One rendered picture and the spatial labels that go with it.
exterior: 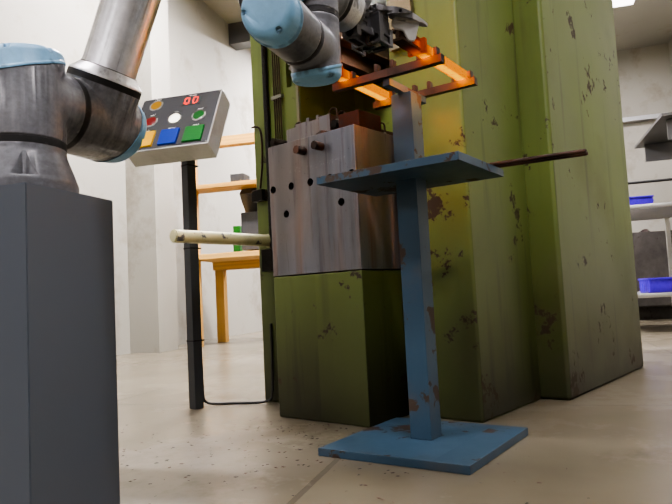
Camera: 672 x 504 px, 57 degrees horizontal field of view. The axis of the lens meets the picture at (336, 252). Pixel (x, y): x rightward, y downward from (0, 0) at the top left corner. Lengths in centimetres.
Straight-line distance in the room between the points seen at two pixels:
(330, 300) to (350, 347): 16
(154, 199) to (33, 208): 434
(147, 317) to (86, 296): 423
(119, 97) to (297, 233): 88
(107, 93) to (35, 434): 65
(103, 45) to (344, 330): 105
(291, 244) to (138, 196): 357
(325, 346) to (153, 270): 355
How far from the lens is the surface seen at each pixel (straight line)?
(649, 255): 677
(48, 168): 119
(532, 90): 236
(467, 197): 190
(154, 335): 538
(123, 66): 137
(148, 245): 542
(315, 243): 197
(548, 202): 227
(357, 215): 187
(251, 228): 553
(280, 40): 100
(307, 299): 200
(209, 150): 230
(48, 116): 123
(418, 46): 154
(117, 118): 135
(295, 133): 217
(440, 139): 197
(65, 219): 116
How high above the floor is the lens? 39
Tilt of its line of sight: 4 degrees up
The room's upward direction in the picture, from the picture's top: 3 degrees counter-clockwise
